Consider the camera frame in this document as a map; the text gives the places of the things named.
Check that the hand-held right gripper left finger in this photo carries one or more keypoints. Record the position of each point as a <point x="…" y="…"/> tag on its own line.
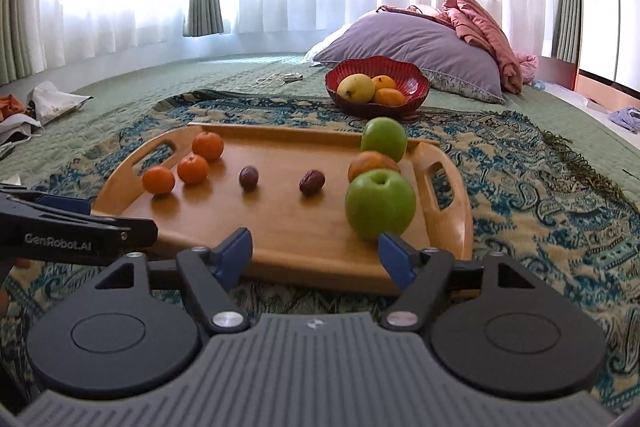
<point x="232" y="257"/>

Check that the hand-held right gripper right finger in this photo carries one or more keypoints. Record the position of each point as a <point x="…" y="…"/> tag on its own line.
<point x="397" y="262"/>

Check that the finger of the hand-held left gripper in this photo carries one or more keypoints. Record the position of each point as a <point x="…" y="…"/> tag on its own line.
<point x="137" y="232"/>
<point x="65" y="205"/>

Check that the small orange mandarin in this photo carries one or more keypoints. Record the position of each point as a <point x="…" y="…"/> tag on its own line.
<point x="193" y="169"/>
<point x="208" y="145"/>
<point x="158" y="180"/>

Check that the green apple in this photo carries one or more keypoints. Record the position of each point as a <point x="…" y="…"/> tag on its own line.
<point x="384" y="138"/>
<point x="381" y="204"/>

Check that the wooden tray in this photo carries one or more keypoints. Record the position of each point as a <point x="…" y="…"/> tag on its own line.
<point x="290" y="217"/>

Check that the dark wrinkled date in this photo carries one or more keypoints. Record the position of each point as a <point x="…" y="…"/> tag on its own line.
<point x="312" y="182"/>

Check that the person's left hand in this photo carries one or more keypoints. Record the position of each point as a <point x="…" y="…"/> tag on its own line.
<point x="22" y="263"/>

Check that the crumpled white paper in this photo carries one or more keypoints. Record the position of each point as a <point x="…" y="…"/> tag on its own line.
<point x="9" y="180"/>

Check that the white cloth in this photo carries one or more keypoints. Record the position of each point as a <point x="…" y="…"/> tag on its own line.
<point x="17" y="129"/>

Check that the white printed plastic bag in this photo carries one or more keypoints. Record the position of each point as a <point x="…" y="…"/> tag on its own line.
<point x="55" y="103"/>

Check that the brownish orange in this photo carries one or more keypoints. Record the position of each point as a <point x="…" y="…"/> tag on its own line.
<point x="370" y="162"/>

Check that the orange cloth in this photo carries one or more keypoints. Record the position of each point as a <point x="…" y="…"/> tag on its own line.
<point x="10" y="107"/>

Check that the blue paisley blanket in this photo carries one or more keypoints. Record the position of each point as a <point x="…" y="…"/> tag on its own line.
<point x="525" y="207"/>

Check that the green quilted bedspread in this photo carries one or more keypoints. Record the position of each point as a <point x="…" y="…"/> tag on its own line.
<point x="150" y="77"/>

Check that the orange fruit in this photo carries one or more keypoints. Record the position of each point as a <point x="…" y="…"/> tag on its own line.
<point x="390" y="97"/>
<point x="385" y="83"/>

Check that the yellow pear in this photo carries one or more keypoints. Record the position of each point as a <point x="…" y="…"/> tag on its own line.
<point x="355" y="88"/>

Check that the red ribbed bowl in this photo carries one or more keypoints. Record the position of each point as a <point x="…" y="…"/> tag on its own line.
<point x="415" y="82"/>

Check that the purple pillow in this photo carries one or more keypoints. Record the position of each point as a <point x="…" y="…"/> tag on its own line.
<point x="410" y="37"/>

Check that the white pillow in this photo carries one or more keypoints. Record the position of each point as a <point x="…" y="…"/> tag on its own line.
<point x="325" y="44"/>

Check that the pink fluffy cloth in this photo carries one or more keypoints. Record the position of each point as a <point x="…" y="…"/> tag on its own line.
<point x="527" y="64"/>

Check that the brown wooden furniture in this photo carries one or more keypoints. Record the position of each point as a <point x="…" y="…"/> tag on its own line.
<point x="557" y="69"/>

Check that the pink crumpled cloth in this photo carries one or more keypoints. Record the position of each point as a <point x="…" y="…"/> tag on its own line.
<point x="480" y="22"/>

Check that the lilac cloth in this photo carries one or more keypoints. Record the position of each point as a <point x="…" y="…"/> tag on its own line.
<point x="627" y="119"/>

